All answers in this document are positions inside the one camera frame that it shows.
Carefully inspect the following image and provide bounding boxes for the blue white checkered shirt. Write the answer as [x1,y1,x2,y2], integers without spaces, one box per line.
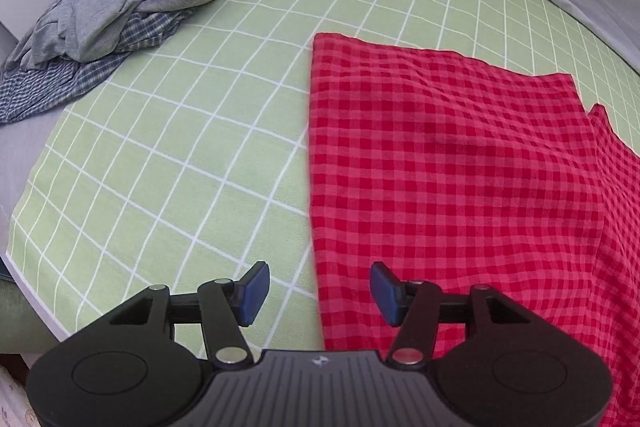
[1,5,201,124]

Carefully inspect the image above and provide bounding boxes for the green grid mat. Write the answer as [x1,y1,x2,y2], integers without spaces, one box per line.
[6,0,639,350]

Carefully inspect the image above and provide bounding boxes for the red checkered shorts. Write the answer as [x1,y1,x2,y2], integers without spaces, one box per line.
[309,34,639,426]

